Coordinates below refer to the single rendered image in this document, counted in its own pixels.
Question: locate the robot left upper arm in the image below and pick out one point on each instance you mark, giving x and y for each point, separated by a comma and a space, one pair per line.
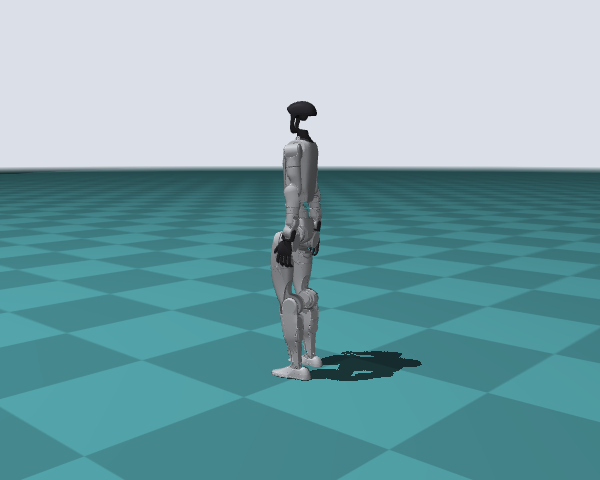
293, 154

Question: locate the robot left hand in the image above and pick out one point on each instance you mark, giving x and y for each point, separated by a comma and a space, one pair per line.
285, 249

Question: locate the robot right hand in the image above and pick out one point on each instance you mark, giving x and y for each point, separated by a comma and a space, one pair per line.
317, 247

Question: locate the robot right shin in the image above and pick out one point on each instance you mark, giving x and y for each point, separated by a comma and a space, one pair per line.
311, 316

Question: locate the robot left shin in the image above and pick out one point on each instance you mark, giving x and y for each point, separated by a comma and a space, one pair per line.
292, 326

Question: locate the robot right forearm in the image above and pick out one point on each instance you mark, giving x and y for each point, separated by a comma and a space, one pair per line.
315, 209

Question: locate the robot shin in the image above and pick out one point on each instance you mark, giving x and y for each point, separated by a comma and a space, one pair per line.
311, 316
292, 326

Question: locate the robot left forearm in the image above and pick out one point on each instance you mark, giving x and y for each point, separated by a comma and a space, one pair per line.
292, 211

